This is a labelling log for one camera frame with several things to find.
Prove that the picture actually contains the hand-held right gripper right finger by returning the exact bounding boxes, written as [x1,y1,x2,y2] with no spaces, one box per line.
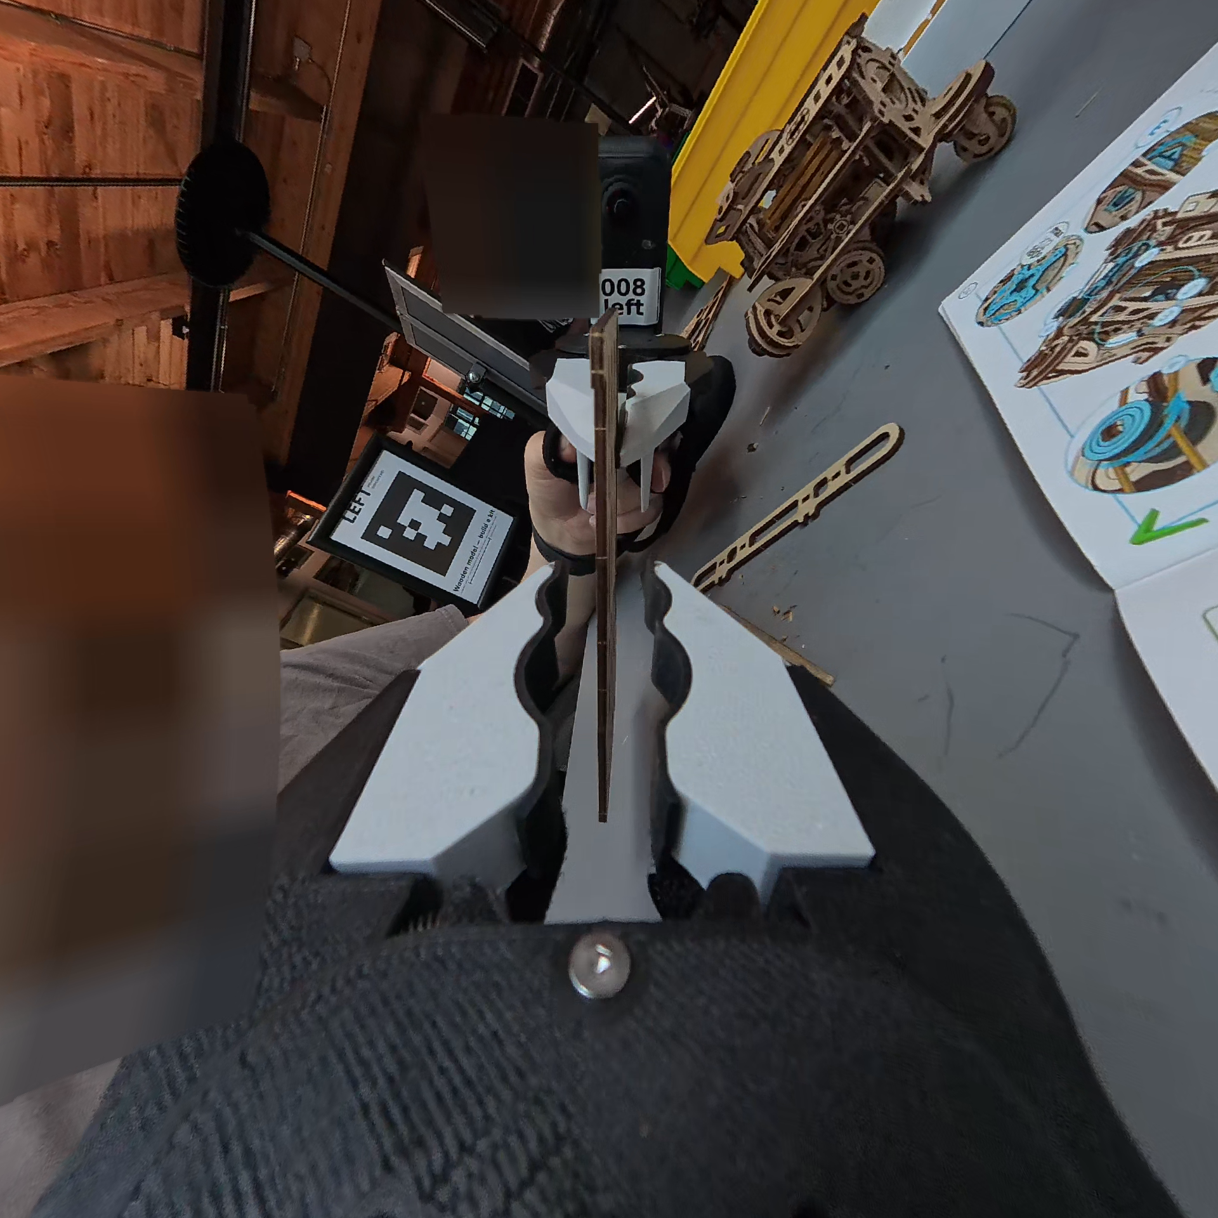
[650,559,879,916]

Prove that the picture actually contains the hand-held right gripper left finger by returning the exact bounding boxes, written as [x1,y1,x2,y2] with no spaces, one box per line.
[328,561,577,919]

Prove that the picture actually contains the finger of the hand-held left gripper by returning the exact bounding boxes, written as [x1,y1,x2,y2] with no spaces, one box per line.
[545,356,596,512]
[616,365,690,510]

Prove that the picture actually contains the plywood parts sheet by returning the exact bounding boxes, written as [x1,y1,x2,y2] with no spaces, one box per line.
[587,311,622,823]

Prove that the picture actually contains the slotted wooden model strip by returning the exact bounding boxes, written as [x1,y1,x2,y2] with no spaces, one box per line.
[693,423,905,593]

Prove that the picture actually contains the assembled wooden model vehicle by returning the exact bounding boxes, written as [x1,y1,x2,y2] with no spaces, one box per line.
[706,11,1018,358]

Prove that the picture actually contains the person's left hand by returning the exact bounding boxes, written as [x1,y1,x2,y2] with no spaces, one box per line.
[526,445,667,564]

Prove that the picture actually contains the wooden lattice scrap sheet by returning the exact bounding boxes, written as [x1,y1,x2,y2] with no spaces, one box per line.
[677,274,737,351]

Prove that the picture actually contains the thin wooden stick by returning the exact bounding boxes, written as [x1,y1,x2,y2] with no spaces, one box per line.
[728,603,837,688]

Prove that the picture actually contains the stacked yellow plastic bins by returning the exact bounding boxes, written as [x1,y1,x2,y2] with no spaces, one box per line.
[666,0,882,287]

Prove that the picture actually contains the black framed marker sign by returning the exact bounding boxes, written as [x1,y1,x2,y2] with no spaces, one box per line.
[305,436,522,615]

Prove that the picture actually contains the black pole with disc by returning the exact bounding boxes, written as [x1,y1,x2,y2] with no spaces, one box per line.
[174,142,402,320]

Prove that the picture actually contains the illustrated instruction booklet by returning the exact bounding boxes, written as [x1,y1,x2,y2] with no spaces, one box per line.
[937,37,1218,796]

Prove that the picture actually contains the grey metal rail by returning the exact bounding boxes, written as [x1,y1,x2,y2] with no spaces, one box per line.
[383,259,538,385]

